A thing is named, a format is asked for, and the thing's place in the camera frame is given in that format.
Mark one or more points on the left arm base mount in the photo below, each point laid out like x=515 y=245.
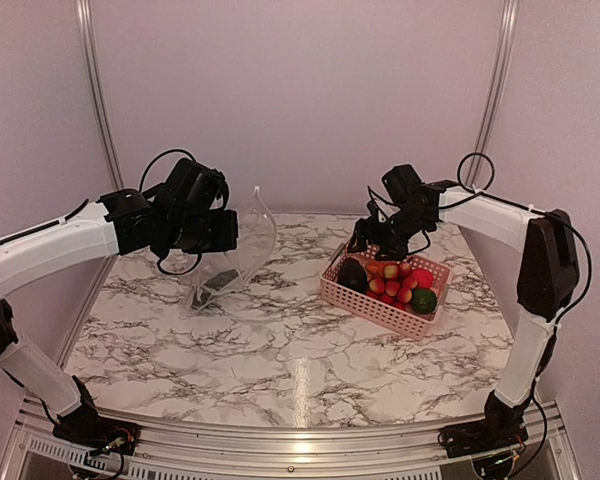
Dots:
x=108 y=436

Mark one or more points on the dark purple eggplant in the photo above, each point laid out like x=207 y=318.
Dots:
x=352 y=275

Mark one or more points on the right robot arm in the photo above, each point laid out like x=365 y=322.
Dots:
x=549 y=273

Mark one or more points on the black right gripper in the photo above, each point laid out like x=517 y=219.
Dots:
x=361 y=232

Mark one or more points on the left aluminium corner post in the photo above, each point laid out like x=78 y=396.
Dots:
x=96 y=89

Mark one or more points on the red strawberry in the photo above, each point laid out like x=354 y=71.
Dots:
x=422 y=278

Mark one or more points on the aluminium front table rail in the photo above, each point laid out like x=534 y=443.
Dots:
x=173 y=449

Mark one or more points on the pink plastic basket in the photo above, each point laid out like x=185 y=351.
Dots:
x=406 y=322

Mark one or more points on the orange carrot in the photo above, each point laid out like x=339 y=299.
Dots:
x=376 y=268

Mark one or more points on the clear zip top bag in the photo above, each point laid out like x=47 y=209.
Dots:
x=256 y=241

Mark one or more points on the right aluminium corner post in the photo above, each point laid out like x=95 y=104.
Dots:
x=499 y=75

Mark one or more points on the green avocado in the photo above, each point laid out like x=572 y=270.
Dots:
x=424 y=301

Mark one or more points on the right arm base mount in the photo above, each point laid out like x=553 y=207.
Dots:
x=475 y=437

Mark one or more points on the green cucumber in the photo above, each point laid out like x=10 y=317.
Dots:
x=207 y=290

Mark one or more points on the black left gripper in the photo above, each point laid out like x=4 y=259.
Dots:
x=227 y=239

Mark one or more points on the bunch of red lychees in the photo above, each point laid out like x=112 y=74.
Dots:
x=395 y=288

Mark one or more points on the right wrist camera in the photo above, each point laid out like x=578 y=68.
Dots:
x=375 y=213

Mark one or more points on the aluminium corner post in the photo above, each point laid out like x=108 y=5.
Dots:
x=96 y=89
x=499 y=75

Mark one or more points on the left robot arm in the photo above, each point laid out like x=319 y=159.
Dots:
x=187 y=212

